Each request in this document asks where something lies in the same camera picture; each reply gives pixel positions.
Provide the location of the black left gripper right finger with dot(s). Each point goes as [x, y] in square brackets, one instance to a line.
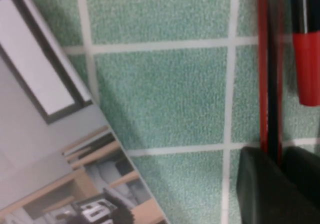
[303, 179]

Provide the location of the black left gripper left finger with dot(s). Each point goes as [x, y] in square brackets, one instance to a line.
[257, 189]

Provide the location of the red black striped pencil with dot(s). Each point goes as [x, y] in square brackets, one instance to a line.
[271, 83]

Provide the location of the black marker with red cap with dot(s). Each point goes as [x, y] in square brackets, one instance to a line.
[307, 71]

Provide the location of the green checked tablecloth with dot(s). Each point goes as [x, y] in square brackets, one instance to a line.
[162, 96]

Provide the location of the robot classroom photo brochure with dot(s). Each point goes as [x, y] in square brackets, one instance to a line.
[37, 133]

